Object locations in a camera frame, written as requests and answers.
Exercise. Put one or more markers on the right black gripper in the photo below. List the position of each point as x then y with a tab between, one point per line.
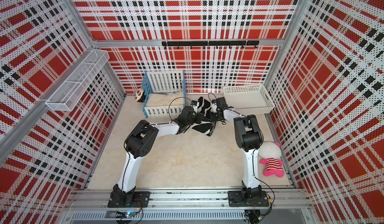
212	117

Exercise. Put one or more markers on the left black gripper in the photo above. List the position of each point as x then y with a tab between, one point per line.
199	117

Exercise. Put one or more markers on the grey zebra plush pillowcase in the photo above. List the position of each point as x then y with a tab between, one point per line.
206	127

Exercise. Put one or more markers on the white plastic basket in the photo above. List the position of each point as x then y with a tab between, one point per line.
249	99

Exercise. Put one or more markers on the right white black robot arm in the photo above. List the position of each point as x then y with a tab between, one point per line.
249	138

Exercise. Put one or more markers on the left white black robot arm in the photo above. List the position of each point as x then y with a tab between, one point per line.
139	143

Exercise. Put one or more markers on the blue white toy crib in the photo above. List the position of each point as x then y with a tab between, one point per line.
165	93

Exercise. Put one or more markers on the panda plush toy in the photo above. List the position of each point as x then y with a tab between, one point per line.
140	95

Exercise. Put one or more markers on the white pink plush doll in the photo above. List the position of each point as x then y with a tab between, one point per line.
270	154

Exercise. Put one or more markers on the green circuit board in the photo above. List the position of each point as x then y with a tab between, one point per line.
125	215

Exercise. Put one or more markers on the black hook rail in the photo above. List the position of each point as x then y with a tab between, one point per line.
179	44

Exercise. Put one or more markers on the aluminium mounting rail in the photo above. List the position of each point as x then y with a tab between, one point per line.
286	206

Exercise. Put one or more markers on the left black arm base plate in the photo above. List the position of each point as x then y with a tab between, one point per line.
138	198

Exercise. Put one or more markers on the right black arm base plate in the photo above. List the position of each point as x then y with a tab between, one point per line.
236	199

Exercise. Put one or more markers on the white wire mesh shelf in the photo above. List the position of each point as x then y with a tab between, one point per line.
69	93

